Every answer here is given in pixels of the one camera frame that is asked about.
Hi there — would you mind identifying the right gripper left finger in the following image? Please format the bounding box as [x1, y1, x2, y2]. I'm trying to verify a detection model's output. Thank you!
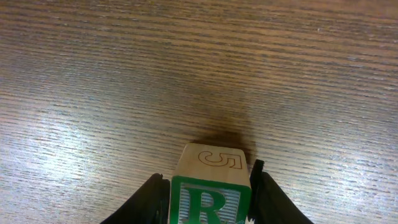
[101, 173, 170, 224]

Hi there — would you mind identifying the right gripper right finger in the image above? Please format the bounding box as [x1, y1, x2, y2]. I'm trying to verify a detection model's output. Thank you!
[248, 159, 313, 224]

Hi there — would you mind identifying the green R letter block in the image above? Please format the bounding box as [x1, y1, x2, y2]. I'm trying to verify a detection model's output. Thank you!
[169, 143, 252, 224]

